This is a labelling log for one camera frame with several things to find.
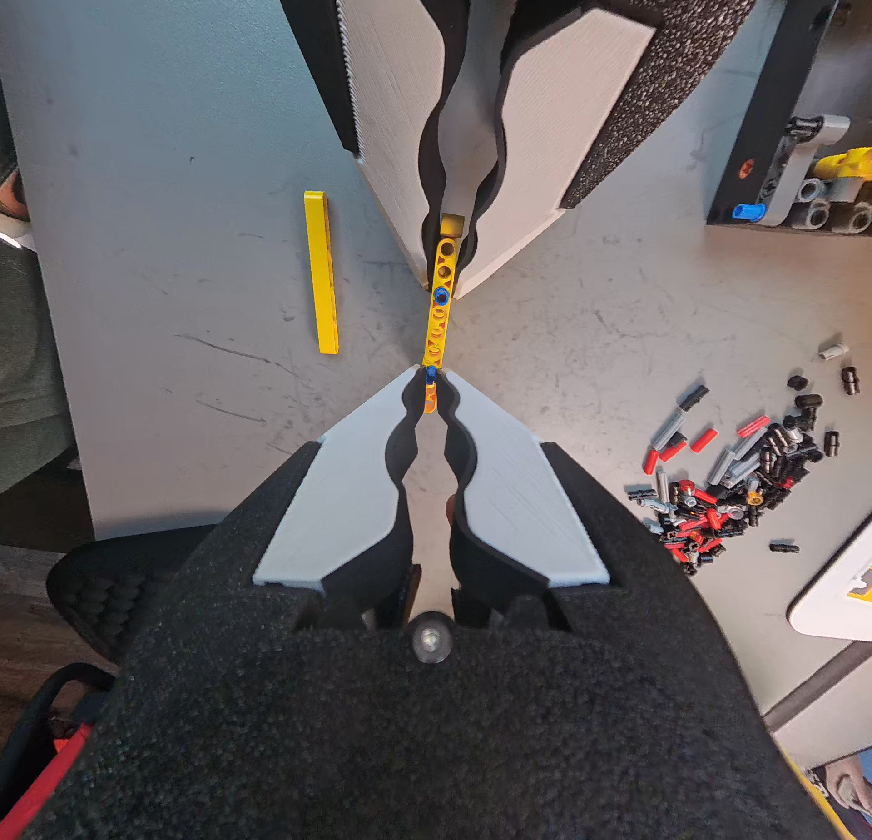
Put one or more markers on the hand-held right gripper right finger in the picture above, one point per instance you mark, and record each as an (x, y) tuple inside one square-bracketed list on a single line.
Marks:
[(531, 506)]

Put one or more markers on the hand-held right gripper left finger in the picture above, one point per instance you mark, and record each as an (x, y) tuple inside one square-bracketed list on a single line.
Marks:
[(334, 506)]

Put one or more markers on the partly built yellow lego model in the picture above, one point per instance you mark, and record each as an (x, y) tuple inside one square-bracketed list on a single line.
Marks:
[(770, 104)]

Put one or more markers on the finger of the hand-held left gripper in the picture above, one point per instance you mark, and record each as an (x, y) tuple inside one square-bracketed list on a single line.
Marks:
[(395, 70), (558, 117)]

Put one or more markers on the black chair armrest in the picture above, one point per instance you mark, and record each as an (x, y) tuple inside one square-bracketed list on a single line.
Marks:
[(102, 581)]

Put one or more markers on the red black bag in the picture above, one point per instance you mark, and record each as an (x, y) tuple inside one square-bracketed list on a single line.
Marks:
[(41, 785)]

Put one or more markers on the plain yellow lego beam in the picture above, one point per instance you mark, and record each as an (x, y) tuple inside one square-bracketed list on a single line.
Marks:
[(321, 274)]

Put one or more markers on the printed lego set box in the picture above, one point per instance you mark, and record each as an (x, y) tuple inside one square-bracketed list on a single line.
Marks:
[(845, 785)]

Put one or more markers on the white instruction board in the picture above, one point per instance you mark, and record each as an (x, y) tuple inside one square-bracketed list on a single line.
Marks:
[(831, 608)]

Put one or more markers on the pile of small lego pins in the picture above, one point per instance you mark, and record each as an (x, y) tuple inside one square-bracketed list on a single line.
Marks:
[(736, 485)]

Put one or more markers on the yellow lego beam blue pins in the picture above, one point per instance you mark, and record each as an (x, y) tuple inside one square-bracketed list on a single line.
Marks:
[(439, 322)]

